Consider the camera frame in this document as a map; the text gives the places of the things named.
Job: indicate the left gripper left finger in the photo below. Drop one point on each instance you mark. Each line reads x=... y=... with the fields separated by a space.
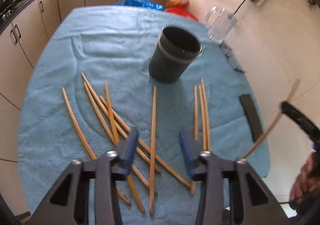
x=126 y=150

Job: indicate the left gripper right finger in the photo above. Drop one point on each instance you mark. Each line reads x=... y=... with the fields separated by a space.
x=191 y=155

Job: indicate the beige kitchen cabinets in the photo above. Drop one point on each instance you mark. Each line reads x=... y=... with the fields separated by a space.
x=127 y=30

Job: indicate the right hand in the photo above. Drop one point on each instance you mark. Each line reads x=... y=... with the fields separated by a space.
x=304 y=182

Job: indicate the black smartphone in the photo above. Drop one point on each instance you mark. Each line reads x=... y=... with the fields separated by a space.
x=251 y=115

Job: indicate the blue terry cloth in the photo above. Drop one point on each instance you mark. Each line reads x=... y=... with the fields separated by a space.
x=48 y=140

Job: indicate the black eyeglasses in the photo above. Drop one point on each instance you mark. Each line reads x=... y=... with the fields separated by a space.
x=230 y=58

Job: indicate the dark utensil holder cup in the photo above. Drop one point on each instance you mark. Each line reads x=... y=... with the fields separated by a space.
x=176 y=49

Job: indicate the clear glass mug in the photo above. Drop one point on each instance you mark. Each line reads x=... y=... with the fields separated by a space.
x=219 y=22

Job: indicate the red plastic basin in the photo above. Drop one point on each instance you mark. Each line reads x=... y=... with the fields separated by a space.
x=181 y=12

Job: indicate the blue plastic bag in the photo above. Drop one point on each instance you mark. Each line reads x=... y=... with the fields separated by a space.
x=141 y=4

